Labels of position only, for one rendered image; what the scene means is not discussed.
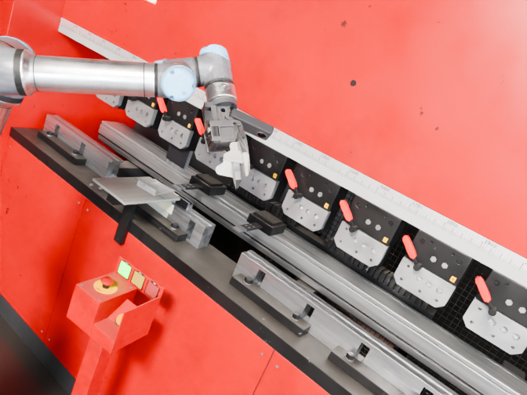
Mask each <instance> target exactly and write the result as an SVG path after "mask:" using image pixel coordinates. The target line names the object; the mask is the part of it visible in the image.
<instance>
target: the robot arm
mask: <svg viewBox="0 0 527 395"><path fill-rule="evenodd" d="M203 86H205V95H206V100H207V102H204V104H203V107H202V116H203V121H204V126H205V132H204V137H205V146H206V152H207V153H209V152H219V151H224V150H229V151H228V152H226V153H225V154H224V162H223V163H222V164H220V165H218V166H217V167H216V173H217V174H218V175H221V176H228V177H232V178H233V180H234V185H235V189H238V188H239V185H240V183H241V181H242V179H241V170H240V164H242V167H243V171H244V174H245V177H247V176H248V175H249V171H250V163H249V148H248V143H247V139H246V135H245V132H248V133H250V134H252V135H254V136H257V137H259V138H261V139H262V140H267V139H268V138H269V137H270V136H271V135H272V133H273V131H274V126H272V125H269V124H268V123H266V122H263V121H261V120H259V119H257V118H254V117H252V116H250V115H248V114H246V113H244V112H241V111H239V110H237V108H238V105H237V97H236V92H235V88H234V80H233V75H232V71H231V62H230V59H229V56H228V52H227V50H226V49H225V48H224V47H223V46H222V45H217V44H212V45H209V46H205V47H203V48H202V49H201V51H200V53H199V56H196V57H187V58H178V59H164V60H157V61H155V62H153V63H145V62H133V61H121V60H98V59H86V58H74V57H62V56H39V55H36V54H35V52H34V50H33V49H32V48H31V47H30V46H29V45H28V44H27V43H25V42H23V41H21V40H20V39H18V38H13V37H9V36H0V137H1V134H2V131H3V129H4V127H5V124H6V122H7V119H8V117H9V114H10V111H11V110H12V107H14V106H16V105H20V104H22V102H23V99H24V96H31V95H32V94H33V93H35V92H63V93H79V94H96V95H112V96H142V97H158V98H169V99H171V100H173V101H176V102H182V101H185V100H188V99H189V98H191V97H192V95H193V94H194V91H195V88H197V87H203ZM244 131H245V132H244ZM206 140H207V141H206ZM207 144H208V146H207Z"/></svg>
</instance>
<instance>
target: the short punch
mask: <svg viewBox="0 0 527 395"><path fill-rule="evenodd" d="M192 154H193V151H192V150H185V149H180V148H178V147H176V146H174V145H173V144H170V146H169V150H168V153H167V155H166V158H167V160H166V163H167V164H168V165H170V166H172V167H173V168H174V169H176V170H177V171H179V172H181V173H182V174H184V171H185V169H187V167H188V165H189V162H190V160H191V156H192Z"/></svg>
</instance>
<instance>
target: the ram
mask: <svg viewBox="0 0 527 395"><path fill-rule="evenodd" d="M62 18H64V19H65V20H68V21H70V22H72V23H73V24H76V25H78V26H79V27H81V28H83V29H85V30H87V31H89V32H91V33H93V34H95V35H97V36H98V37H100V38H102V39H104V40H106V41H108V42H110V43H112V44H114V45H116V46H117V47H119V48H121V49H124V50H125V51H127V52H129V53H132V54H133V55H135V56H137V57H139V58H141V59H142V60H145V61H147V62H148V63H153V62H155V61H157V60H164V59H178V58H187V57H196V56H199V53H200V51H201V49H202V48H203V47H205V46H209V45H212V44H217V45H222V46H223V47H224V48H225V49H226V50H227V52H228V56H229V59H230V62H231V71H232V75H233V80H234V88H235V92H236V97H237V105H238V108H237V109H239V110H240V111H243V112H245V113H247V114H249V115H251V116H253V117H254V118H257V119H259V120H261V121H263V122H266V123H268V124H269V125H272V126H274V128H275V129H277V130H279V131H281V132H283V133H285V134H287V135H289V136H291V137H292V138H294V139H296V140H299V141H300V142H302V143H305V144H307V145H308V146H310V147H312V148H314V149H315V150H318V151H320V152H322V153H323V154H326V155H328V156H330V157H331V158H333V159H335V160H337V161H339V162H341V163H343V164H345V165H347V166H349V167H351V168H352V169H354V170H356V171H358V172H360V173H362V174H364V175H366V176H368V177H369V178H371V179H374V180H375V181H377V182H379V183H382V184H383V185H385V186H387V187H389V188H391V189H392V190H395V191H397V192H399V193H400V194H403V195H405V196H406V197H408V198H410V199H412V200H414V201H416V202H418V203H420V204H422V205H424V206H426V207H428V208H429V209H431V210H433V211H435V212H437V213H439V214H441V215H443V216H445V217H447V218H448V219H451V220H452V221H454V222H456V223H458V224H460V225H462V226H465V227H466V228H467V229H469V230H472V231H474V232H475V233H477V234H480V235H482V236H483V237H486V238H487V239H489V240H490V241H493V242H495V243H497V244H498V245H501V246H503V247H505V248H506V249H508V250H510V251H512V252H514V253H516V254H518V255H520V256H522V257H524V258H525V259H527V0H157V2H156V5H154V4H152V3H150V2H147V1H145V0H66V1H65V5H64V11H63V14H62ZM244 132H245V131H244ZM245 134H247V135H248V136H251V137H252V138H254V139H256V140H258V141H260V142H261V143H264V144H265V145H267V146H269V147H271V148H272V149H274V150H276V151H278V152H280V153H281V154H284V155H285V156H287V157H289V158H291V159H293V160H294V161H296V162H298V163H300V164H301V165H304V166H305V167H307V168H309V169H311V170H313V171H314V172H316V173H318V174H320V175H321V176H324V177H325V178H327V179H329V180H331V181H333V182H334V183H337V184H338V185H340V186H342V187H344V188H345V189H347V190H349V191H351V192H353V193H354V194H357V195H358V196H360V197H362V198H364V199H366V200H367V201H369V202H371V203H373V204H374V205H377V206H378V207H380V208H382V209H384V210H386V211H387V212H389V213H391V214H393V215H394V216H397V217H398V218H400V219H402V220H404V221H406V222H407V223H410V224H411V225H413V226H415V227H417V228H419V229H420V230H422V231H424V232H426V233H427V234H430V235H431V236H433V237H435V238H437V239H438V240H440V241H443V242H444V243H446V244H447V245H450V246H451V247H453V248H455V249H457V250H459V251H460V252H462V253H464V254H466V255H468V256H470V257H471V258H473V259H475V260H477V261H479V262H480V263H483V264H484V265H486V266H488V267H490V268H492V269H493V270H495V271H497V272H499V273H500V274H502V275H504V276H506V277H508V278H510V279H511V280H513V281H516V282H517V283H519V284H521V285H523V286H524V287H526V288H527V274H525V273H524V272H522V271H520V270H518V269H516V268H514V267H513V266H511V265H509V264H507V263H505V262H503V261H501V260H500V259H497V258H496V257H494V256H492V255H490V254H489V253H487V252H484V251H482V250H481V249H479V248H477V247H475V246H473V245H471V244H469V243H467V242H466V241H464V240H462V239H460V238H458V237H456V236H455V235H453V234H451V233H449V232H447V231H445V230H443V229H442V228H440V227H438V226H435V225H434V224H433V223H430V222H428V221H426V220H425V219H422V218H421V217H419V216H417V215H415V214H413V213H411V212H410V211H408V210H406V209H404V208H402V207H400V206H399V205H396V204H395V203H393V202H391V201H388V200H387V199H386V198H384V197H381V196H380V195H378V194H376V193H374V192H372V191H371V190H368V189H366V188H365V187H363V186H361V185H359V184H357V183H355V182H354V181H352V180H350V179H348V178H346V177H344V176H342V175H341V174H339V173H337V172H334V171H333V170H332V169H329V168H327V167H325V166H324V165H321V164H320V163H318V162H316V161H314V160H312V159H310V158H309V157H307V156H305V155H303V154H301V153H299V152H298V151H296V150H294V149H292V148H290V147H287V146H286V145H285V144H283V143H280V142H278V141H277V140H275V139H273V138H271V137H269V138H268V139H267V140H262V139H261V138H259V137H257V136H254V135H252V134H250V133H248V132H245Z"/></svg>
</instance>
